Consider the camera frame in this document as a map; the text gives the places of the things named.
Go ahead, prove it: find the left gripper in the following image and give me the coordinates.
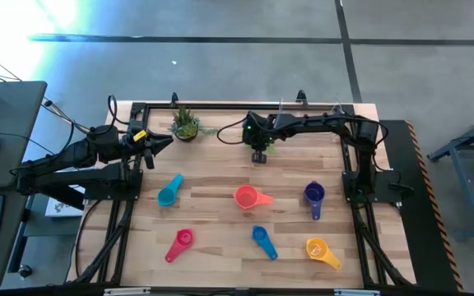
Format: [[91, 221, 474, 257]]
[[124, 118, 174, 170]]

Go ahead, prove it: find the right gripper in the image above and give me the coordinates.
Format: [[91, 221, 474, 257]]
[[243, 110, 278, 164]]

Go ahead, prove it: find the orange measuring cup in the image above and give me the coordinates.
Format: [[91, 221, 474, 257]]
[[233, 185, 275, 210]]

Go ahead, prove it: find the teal measuring cup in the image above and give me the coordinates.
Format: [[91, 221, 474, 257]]
[[157, 173, 185, 207]]

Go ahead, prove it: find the purple measuring cup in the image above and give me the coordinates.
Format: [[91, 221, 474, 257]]
[[303, 180, 326, 221]]

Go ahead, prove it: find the blue measuring cup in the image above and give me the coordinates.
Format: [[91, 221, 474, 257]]
[[251, 224, 279, 261]]

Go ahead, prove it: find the pink measuring cup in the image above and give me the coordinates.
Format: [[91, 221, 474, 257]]
[[164, 228, 195, 264]]

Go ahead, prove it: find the yellow measuring cup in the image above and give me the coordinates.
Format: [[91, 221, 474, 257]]
[[305, 237, 343, 271]]

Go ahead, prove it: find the clear plastic basket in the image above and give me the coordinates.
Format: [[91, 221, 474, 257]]
[[277, 97, 345, 143]]

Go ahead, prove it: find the small potted succulent plant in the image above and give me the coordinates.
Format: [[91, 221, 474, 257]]
[[167, 104, 220, 144]]

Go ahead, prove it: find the black diagonal support beam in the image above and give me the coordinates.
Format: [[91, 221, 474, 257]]
[[35, 184, 86, 211]]

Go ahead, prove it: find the white printed box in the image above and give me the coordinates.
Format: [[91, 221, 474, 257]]
[[44, 184, 86, 218]]

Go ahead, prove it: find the grey side desk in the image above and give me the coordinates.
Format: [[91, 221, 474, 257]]
[[0, 81, 48, 291]]

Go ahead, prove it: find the black hazard-striped floor mat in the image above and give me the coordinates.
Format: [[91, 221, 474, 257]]
[[379, 119, 464, 292]]

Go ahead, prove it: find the blue-grey metal stand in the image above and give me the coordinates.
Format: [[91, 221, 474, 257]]
[[427, 107, 474, 242]]

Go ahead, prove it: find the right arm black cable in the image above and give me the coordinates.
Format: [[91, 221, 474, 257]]
[[216, 118, 249, 146]]

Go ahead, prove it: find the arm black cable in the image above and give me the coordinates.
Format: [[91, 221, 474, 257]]
[[106, 94, 120, 127], [216, 118, 249, 146]]

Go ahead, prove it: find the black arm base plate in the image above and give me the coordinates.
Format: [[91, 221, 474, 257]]
[[83, 168, 144, 202], [342, 169, 402, 203]]

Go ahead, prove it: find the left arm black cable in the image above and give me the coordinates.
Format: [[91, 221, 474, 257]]
[[106, 94, 120, 127]]

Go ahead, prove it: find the black aluminium table frame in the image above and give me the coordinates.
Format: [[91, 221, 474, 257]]
[[66, 100, 417, 289]]

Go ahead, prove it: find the floor cable bundle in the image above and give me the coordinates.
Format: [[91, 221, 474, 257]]
[[40, 96, 93, 135]]

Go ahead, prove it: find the white metal bracket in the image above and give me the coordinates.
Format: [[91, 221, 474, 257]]
[[334, 289, 381, 296], [104, 287, 151, 296]]

